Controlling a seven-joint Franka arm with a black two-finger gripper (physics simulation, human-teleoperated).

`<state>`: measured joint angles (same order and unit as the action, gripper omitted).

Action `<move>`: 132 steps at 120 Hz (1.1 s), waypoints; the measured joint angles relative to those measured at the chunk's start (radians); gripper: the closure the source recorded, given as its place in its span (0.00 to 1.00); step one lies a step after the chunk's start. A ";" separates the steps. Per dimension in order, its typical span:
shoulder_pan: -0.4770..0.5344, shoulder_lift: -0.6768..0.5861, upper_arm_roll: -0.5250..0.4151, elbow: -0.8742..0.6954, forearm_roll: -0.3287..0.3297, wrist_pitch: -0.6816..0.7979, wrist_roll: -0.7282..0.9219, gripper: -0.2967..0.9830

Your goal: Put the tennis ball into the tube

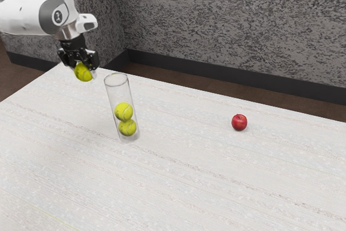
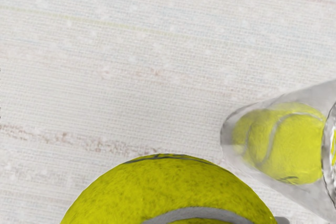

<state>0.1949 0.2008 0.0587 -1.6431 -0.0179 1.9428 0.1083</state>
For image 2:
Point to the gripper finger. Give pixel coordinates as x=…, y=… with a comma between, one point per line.
x=282, y=221

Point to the yellow tennis ball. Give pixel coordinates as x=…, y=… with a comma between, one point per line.
x=168, y=192
x=240, y=132
x=291, y=148

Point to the clear plastic ball tube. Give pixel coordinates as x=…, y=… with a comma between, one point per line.
x=286, y=95

